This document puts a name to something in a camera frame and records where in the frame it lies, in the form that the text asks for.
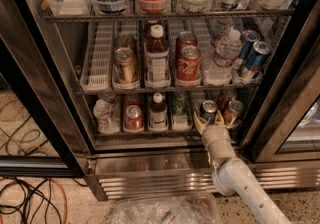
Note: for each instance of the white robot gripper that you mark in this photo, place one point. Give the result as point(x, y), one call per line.
point(213, 136)

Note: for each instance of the blue pepsi can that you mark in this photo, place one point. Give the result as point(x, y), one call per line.
point(208, 111)

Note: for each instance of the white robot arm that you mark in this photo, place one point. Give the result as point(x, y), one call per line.
point(230, 174)

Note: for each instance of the gold can bottom front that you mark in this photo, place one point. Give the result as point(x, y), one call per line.
point(232, 112)

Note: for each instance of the gold can bottom rear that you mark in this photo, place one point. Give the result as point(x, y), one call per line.
point(225, 96)

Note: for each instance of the green can bottom shelf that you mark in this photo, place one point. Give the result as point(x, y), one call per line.
point(179, 103)

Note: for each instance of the tea bottle bottom shelf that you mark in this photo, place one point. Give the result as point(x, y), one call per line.
point(158, 112)

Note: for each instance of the coca cola can middle front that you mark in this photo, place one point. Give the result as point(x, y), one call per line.
point(188, 62)

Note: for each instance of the red can bottom front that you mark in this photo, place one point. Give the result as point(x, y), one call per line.
point(133, 117)

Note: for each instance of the red can bottom rear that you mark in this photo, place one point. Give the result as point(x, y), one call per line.
point(132, 99)

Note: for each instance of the coca cola can middle rear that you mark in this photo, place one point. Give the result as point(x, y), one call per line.
point(185, 38)

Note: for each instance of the blue red bull can front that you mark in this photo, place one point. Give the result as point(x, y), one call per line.
point(256, 59)

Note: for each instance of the blue red bull can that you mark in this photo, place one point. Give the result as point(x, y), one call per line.
point(256, 59)
point(248, 38)

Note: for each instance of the blue red bull can rear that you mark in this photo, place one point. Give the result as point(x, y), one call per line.
point(248, 38)

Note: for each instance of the gold can middle front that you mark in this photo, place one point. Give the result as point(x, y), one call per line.
point(125, 65)

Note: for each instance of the water bottle bottom shelf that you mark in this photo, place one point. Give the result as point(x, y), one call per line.
point(103, 112)

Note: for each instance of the gold can middle rear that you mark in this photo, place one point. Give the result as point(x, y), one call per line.
point(125, 40)

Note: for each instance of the empty white tray middle shelf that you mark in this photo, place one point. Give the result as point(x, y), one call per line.
point(96, 70)

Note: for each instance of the open fridge glass door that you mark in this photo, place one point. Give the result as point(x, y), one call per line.
point(42, 62)

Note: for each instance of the water bottle middle front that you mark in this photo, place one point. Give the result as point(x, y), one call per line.
point(225, 53)

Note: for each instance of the tea bottle middle front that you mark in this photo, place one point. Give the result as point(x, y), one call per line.
point(157, 55)

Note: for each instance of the clear plastic bin of bottles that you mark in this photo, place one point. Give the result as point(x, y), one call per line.
point(191, 208)

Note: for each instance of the water bottle middle rear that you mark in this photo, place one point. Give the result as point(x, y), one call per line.
point(220, 28)

